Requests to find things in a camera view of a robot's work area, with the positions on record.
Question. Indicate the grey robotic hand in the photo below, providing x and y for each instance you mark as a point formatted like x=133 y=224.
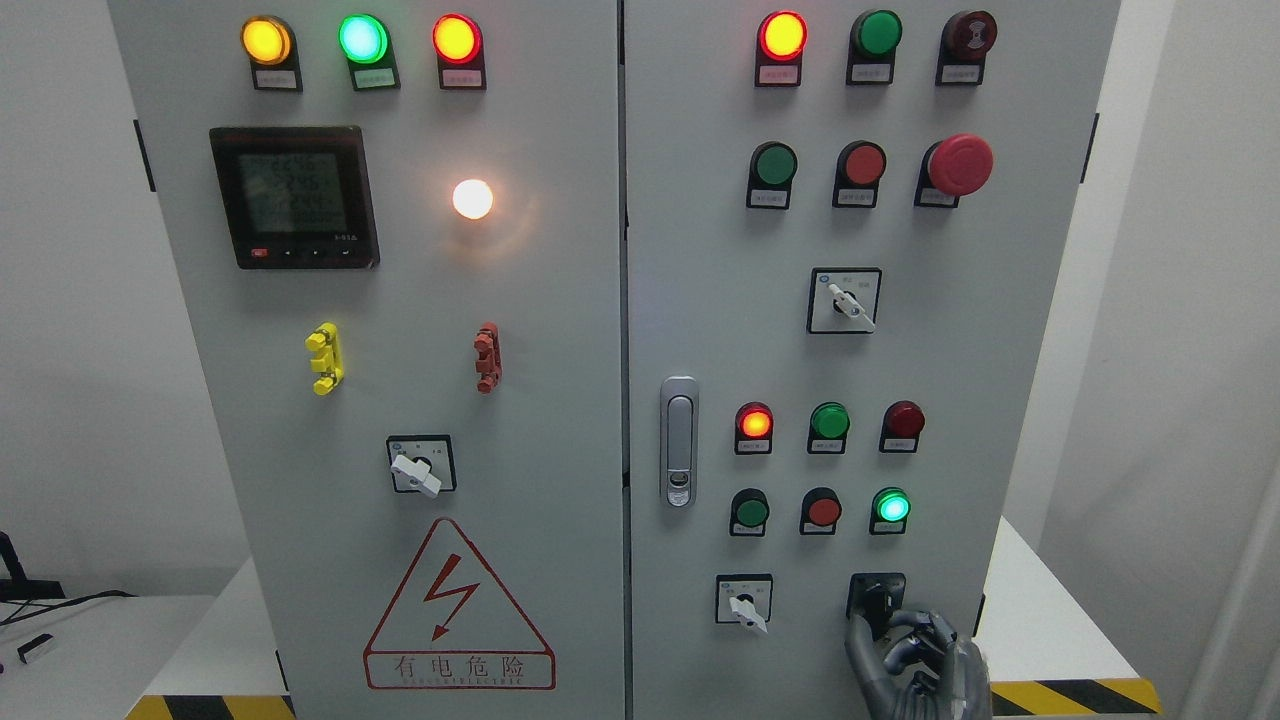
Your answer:
x=931 y=673

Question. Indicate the black rotary knob switch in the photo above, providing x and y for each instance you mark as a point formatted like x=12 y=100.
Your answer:
x=875 y=596

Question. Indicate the green lamp lower right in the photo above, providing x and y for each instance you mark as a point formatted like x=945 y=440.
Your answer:
x=889 y=512

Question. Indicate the red push button lower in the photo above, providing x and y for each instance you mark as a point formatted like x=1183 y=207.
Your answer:
x=820 y=512

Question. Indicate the red push button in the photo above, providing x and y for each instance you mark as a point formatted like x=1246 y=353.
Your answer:
x=858 y=172
x=820 y=512

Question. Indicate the green push button lower left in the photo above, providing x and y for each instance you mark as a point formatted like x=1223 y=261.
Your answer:
x=749 y=513

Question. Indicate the green push button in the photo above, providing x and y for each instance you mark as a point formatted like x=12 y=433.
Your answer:
x=772 y=168
x=749 y=513

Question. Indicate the red lamp middle right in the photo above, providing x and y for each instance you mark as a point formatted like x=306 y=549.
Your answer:
x=902 y=426

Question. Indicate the green lamp middle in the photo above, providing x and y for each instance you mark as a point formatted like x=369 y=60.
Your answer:
x=828 y=429

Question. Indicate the red lit lamp middle left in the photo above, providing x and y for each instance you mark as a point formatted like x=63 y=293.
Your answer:
x=753 y=429

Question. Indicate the red danger warning sticker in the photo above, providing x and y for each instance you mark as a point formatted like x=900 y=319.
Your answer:
x=452 y=625

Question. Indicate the red emergency stop button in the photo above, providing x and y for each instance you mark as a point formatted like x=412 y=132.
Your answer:
x=952 y=168

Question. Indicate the red push button upper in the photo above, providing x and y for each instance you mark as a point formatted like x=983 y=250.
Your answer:
x=858 y=172

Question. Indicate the green push button upper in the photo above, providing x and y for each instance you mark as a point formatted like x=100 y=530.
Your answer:
x=772 y=168

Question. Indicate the red terminal connector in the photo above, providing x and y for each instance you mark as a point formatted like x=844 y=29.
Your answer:
x=488 y=363

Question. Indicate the grey electrical control cabinet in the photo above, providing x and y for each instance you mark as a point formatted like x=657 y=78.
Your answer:
x=617 y=137

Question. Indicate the green lamp top right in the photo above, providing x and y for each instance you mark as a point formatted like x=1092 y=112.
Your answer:
x=873 y=41

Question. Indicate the red lit lamp right door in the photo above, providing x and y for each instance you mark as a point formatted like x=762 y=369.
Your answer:
x=780 y=44

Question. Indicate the white glowing indicator lamp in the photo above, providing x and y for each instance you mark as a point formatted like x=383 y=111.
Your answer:
x=473 y=199

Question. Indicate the yellow terminal connector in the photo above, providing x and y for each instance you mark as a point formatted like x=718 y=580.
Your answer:
x=326 y=362

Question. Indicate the red indicator lamp left door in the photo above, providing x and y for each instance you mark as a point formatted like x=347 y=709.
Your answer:
x=458 y=45

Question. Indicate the black digital power meter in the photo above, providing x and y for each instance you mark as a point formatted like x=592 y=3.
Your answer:
x=296 y=197

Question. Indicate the green lit indicator lamp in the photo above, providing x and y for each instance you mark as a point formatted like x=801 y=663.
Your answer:
x=371 y=62

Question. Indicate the small white black adapter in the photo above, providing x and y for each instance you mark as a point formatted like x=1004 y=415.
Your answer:
x=35 y=647

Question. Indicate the yellow indicator lamp top left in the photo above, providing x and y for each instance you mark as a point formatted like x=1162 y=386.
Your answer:
x=269 y=44

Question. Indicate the black device with antenna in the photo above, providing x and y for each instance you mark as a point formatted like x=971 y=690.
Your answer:
x=18 y=587

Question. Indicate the white selector switch lower right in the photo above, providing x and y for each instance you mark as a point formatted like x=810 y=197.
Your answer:
x=745 y=599

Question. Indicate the white selector switch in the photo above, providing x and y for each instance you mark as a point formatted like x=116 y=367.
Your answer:
x=843 y=300
x=745 y=599

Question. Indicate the silver door lock handle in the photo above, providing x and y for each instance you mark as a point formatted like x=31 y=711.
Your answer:
x=678 y=405

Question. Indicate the white selector switch upper right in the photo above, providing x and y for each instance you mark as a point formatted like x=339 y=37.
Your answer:
x=843 y=300

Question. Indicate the white selector switch left door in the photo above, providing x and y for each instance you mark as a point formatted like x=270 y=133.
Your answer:
x=421 y=465

